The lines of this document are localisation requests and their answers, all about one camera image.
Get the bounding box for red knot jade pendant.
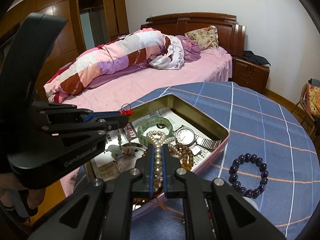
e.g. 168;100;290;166
108;103;139;160

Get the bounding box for green jade bead bracelet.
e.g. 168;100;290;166
137;116;174;146

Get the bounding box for white pearl necklace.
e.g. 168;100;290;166
145;129;177;193

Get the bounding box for dark purple bead bracelet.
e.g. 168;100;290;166
228;152;270;199

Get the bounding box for brown wooden bead mala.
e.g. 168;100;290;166
153;142;194;173

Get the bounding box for silver wrist watch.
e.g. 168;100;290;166
174;125;221;155

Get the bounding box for pale jade bangle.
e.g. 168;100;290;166
243;196;259;211

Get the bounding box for person's left hand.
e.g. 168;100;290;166
0;172;47;228

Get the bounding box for pink metal tin box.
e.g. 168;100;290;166
83;93;230;222

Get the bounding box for blue plaid tablecloth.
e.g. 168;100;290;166
72;81;320;240

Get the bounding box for patchwork pink quilt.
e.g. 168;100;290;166
44;28;184;103

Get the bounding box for wooden wardrobe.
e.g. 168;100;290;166
0;0;130;100

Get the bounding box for purple garment on bed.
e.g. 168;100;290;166
176;35;201;62

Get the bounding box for floral pillow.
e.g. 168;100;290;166
184;25;219;50

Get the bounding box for rattan chair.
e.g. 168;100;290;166
291;79;319;137

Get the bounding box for wooden nightstand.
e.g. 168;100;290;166
231;57;270;94

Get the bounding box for wooden headboard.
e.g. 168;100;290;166
140;11;247;59

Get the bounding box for colourful patchwork cushion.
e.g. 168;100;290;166
306;83;320;118

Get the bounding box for dark clothes on nightstand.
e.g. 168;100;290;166
243;50;271;68

